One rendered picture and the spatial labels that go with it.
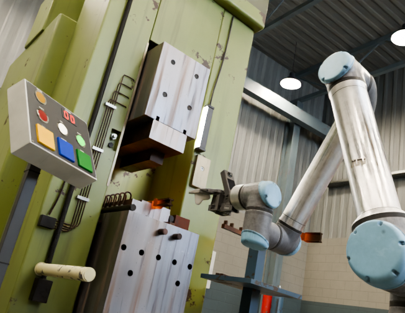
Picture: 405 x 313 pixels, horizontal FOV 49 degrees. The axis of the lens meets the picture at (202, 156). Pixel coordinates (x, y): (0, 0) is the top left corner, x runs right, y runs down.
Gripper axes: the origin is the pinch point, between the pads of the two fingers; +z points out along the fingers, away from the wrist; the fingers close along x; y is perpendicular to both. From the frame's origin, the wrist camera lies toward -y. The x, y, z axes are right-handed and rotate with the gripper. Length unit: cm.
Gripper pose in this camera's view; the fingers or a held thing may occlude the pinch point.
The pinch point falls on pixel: (204, 197)
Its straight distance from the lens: 173.9
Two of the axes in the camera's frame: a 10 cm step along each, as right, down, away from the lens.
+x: 7.5, 3.6, 5.5
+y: -1.9, 9.2, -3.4
